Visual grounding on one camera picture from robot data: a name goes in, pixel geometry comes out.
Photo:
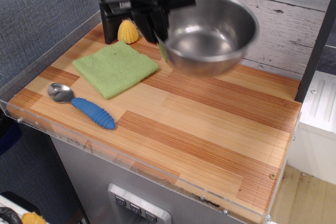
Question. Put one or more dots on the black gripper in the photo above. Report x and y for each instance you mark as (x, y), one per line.
(138, 9)

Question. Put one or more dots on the stainless steel bowl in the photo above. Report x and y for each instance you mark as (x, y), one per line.
(208, 38)

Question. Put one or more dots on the green microfiber cloth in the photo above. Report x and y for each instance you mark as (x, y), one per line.
(115, 68)

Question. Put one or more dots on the yellow toy corn cob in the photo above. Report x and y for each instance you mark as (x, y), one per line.
(127, 32)

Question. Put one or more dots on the silver toy fridge cabinet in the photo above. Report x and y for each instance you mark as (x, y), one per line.
(90, 176)

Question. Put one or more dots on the silver dispenser button panel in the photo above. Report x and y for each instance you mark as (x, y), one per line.
(138, 205)

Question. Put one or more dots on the white ribbed box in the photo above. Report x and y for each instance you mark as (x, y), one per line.
(312, 150)

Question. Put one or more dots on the clear acrylic table guard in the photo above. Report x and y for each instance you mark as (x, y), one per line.
(221, 141)

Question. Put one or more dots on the yellow object bottom left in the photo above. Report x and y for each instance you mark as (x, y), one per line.
(32, 218)

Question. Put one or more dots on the dark vertical post left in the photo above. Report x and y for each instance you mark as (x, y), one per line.
(109, 32)

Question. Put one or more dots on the dark vertical post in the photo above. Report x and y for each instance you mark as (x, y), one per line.
(319, 45)
(109, 32)

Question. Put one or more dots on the blue handled metal spoon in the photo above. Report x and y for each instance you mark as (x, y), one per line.
(63, 94)

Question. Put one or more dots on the dark vertical post right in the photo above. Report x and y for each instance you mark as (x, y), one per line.
(319, 45)

